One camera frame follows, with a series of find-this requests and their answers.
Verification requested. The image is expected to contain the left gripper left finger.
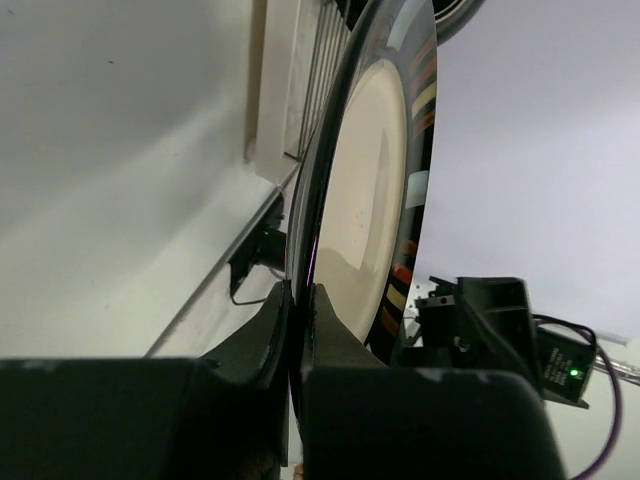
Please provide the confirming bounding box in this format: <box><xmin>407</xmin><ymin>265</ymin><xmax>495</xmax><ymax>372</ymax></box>
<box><xmin>1</xmin><ymin>282</ymin><xmax>290</xmax><ymax>479</ymax></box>

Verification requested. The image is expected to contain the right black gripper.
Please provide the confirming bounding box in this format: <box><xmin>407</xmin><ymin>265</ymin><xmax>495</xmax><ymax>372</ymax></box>
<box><xmin>394</xmin><ymin>277</ymin><xmax>543</xmax><ymax>394</ymax></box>

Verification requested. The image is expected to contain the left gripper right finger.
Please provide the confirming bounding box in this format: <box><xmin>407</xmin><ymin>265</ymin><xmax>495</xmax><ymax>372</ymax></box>
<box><xmin>299</xmin><ymin>284</ymin><xmax>566</xmax><ymax>479</ymax></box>

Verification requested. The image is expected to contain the black rim plate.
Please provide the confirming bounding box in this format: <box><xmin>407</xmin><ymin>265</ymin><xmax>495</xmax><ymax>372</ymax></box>
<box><xmin>432</xmin><ymin>0</ymin><xmax>485</xmax><ymax>46</ymax></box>
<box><xmin>286</xmin><ymin>1</ymin><xmax>437</xmax><ymax>362</ymax></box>

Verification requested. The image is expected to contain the black rim plate front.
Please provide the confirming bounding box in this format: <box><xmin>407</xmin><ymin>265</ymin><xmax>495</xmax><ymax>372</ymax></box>
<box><xmin>432</xmin><ymin>0</ymin><xmax>485</xmax><ymax>46</ymax></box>

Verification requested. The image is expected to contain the white drain tray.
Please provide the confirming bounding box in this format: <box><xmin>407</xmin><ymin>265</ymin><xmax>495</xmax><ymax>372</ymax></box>
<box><xmin>245</xmin><ymin>1</ymin><xmax>304</xmax><ymax>186</ymax></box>

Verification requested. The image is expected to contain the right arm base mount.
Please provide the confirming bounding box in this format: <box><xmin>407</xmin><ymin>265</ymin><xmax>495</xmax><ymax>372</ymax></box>
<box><xmin>228</xmin><ymin>193</ymin><xmax>287</xmax><ymax>306</ymax></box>

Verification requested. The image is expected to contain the black wire dish rack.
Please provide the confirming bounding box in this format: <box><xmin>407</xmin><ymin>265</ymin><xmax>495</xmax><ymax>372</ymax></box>
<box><xmin>286</xmin><ymin>1</ymin><xmax>366</xmax><ymax>160</ymax></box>

